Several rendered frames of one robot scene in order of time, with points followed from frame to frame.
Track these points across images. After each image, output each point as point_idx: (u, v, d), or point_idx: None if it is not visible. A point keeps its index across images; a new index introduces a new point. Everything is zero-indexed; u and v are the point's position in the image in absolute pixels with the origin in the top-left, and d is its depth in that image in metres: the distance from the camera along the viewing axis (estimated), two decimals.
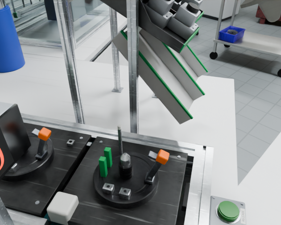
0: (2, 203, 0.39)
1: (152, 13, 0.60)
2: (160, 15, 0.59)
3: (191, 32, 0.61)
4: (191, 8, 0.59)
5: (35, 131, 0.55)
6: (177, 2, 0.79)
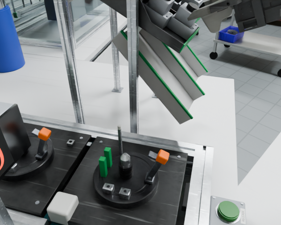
0: (2, 203, 0.39)
1: (152, 13, 0.60)
2: (160, 15, 0.59)
3: (191, 32, 0.61)
4: (191, 8, 0.59)
5: (35, 131, 0.55)
6: (177, 2, 0.79)
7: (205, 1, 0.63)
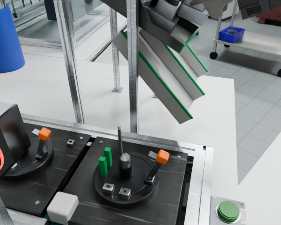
0: (2, 203, 0.39)
1: (159, 18, 0.60)
2: (167, 20, 0.59)
3: (204, 16, 0.58)
4: None
5: (35, 131, 0.55)
6: None
7: None
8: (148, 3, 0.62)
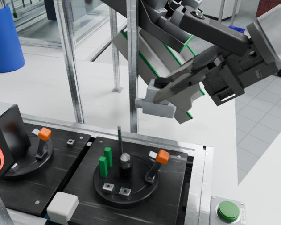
0: (2, 203, 0.39)
1: (174, 29, 0.59)
2: (183, 31, 0.59)
3: (172, 109, 0.50)
4: (160, 85, 0.49)
5: (35, 131, 0.55)
6: (177, 2, 0.79)
7: None
8: (164, 14, 0.62)
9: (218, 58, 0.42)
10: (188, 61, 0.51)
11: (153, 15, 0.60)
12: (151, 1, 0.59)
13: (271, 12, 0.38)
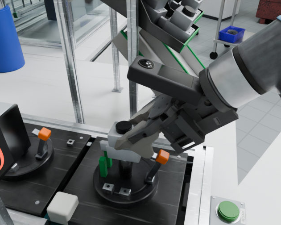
0: (2, 203, 0.39)
1: (174, 29, 0.59)
2: (183, 31, 0.59)
3: (136, 154, 0.48)
4: (120, 131, 0.46)
5: (35, 131, 0.55)
6: (177, 2, 0.79)
7: (128, 120, 0.50)
8: (164, 14, 0.62)
9: (171, 108, 0.39)
10: (150, 102, 0.48)
11: (153, 15, 0.60)
12: (151, 1, 0.59)
13: (221, 60, 0.35)
